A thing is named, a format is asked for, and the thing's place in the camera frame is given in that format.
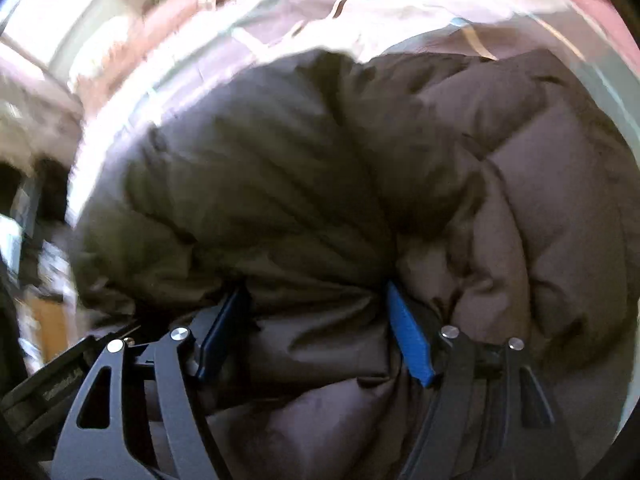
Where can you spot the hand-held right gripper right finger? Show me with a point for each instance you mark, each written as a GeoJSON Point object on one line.
{"type": "Point", "coordinates": [407, 335]}

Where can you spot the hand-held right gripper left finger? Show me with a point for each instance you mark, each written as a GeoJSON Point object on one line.
{"type": "Point", "coordinates": [225, 332]}

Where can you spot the wooden cabinet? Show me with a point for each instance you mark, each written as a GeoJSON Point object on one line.
{"type": "Point", "coordinates": [47, 320]}

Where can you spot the dark olive hooded puffer jacket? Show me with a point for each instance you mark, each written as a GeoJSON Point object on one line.
{"type": "Point", "coordinates": [325, 185]}

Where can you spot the pink pillow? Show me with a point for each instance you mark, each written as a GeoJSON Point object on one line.
{"type": "Point", "coordinates": [170, 25]}

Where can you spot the bed with pink patterned bedding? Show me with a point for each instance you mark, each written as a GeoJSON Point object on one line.
{"type": "Point", "coordinates": [310, 15]}

